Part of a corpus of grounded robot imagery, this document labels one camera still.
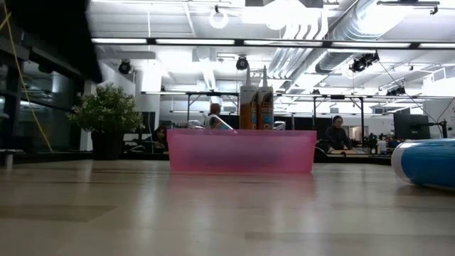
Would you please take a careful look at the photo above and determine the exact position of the white cylindrical post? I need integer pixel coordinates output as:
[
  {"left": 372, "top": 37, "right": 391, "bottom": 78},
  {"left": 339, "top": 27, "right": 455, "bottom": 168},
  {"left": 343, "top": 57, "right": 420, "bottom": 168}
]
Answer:
[{"left": 0, "top": 148, "right": 21, "bottom": 170}]

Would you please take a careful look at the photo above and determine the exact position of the silver ventilation duct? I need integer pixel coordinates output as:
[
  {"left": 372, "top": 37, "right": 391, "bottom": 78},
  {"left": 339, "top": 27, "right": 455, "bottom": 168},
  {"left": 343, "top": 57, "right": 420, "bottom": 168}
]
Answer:
[{"left": 314, "top": 0, "right": 402, "bottom": 74}]

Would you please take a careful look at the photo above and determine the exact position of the black monitor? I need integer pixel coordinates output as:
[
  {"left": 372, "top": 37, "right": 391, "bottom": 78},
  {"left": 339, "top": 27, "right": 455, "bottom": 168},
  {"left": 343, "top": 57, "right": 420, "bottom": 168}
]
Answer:
[{"left": 393, "top": 112, "right": 431, "bottom": 141}]

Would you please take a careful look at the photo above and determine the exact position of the person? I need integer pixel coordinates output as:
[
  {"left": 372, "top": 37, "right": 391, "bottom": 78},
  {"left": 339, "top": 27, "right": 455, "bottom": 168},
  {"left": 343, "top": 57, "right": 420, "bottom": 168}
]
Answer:
[
  {"left": 151, "top": 124, "right": 170, "bottom": 150},
  {"left": 208, "top": 102, "right": 223, "bottom": 119},
  {"left": 323, "top": 114, "right": 353, "bottom": 151}
]

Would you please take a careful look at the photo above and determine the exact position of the pink plastic bin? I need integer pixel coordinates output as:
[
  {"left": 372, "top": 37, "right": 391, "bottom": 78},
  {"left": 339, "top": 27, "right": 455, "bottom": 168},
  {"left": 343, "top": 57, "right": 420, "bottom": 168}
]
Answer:
[{"left": 166, "top": 129, "right": 318, "bottom": 174}]

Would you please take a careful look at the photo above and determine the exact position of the white ring lamp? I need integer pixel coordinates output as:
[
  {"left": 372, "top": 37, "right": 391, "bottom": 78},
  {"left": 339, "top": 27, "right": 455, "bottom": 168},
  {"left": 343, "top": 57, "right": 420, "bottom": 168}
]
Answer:
[{"left": 208, "top": 7, "right": 230, "bottom": 30}]

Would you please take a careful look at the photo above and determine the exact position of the black ceiling spotlight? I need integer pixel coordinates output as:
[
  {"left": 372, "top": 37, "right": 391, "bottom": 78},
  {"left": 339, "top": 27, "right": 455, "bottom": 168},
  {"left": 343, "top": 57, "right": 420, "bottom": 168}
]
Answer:
[
  {"left": 235, "top": 55, "right": 250, "bottom": 71},
  {"left": 118, "top": 59, "right": 133, "bottom": 75}
]

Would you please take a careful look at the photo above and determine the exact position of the overhead light bar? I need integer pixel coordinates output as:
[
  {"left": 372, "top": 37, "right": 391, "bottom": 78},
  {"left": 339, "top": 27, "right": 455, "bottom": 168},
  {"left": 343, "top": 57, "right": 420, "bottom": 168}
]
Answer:
[{"left": 90, "top": 36, "right": 455, "bottom": 50}]

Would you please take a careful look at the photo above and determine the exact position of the black aluminium table frame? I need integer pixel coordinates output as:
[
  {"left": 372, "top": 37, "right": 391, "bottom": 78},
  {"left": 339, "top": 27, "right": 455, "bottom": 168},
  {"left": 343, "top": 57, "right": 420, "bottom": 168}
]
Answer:
[{"left": 0, "top": 151, "right": 394, "bottom": 166}]

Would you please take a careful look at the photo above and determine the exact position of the potted green plant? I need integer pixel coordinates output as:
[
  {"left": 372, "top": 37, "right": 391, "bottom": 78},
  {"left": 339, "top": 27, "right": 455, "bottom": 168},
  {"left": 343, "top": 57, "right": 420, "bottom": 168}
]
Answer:
[{"left": 67, "top": 82, "right": 145, "bottom": 161}]

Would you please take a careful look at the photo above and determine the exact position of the black frame workstation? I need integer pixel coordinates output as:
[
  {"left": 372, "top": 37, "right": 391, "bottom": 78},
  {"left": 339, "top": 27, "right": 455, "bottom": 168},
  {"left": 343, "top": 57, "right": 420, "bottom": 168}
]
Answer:
[
  {"left": 141, "top": 90, "right": 240, "bottom": 129},
  {"left": 277, "top": 92, "right": 374, "bottom": 134}
]

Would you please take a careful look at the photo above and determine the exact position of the black track light cluster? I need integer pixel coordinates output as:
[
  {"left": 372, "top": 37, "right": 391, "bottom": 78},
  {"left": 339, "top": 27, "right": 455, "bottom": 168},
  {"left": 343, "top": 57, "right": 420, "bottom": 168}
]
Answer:
[{"left": 348, "top": 51, "right": 380, "bottom": 74}]

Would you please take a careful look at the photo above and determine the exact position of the yellow cable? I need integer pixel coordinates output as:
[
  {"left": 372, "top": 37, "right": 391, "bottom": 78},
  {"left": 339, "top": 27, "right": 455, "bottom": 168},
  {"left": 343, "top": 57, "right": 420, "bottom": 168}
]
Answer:
[{"left": 1, "top": 0, "right": 53, "bottom": 153}]

